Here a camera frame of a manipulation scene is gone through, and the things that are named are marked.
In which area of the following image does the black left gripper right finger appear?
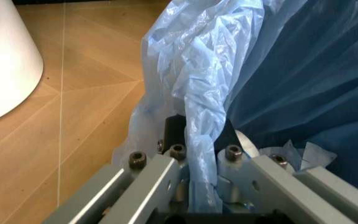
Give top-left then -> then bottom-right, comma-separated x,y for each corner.
213,119 -> 358,224

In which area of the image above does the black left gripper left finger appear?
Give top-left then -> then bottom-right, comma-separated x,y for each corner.
41,114 -> 190,224

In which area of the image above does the white crumpled paper scrap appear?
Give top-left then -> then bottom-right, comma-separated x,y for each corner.
259,139 -> 338,174

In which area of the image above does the blue plastic trash bag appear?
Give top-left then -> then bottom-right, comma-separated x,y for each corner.
111,0 -> 358,214

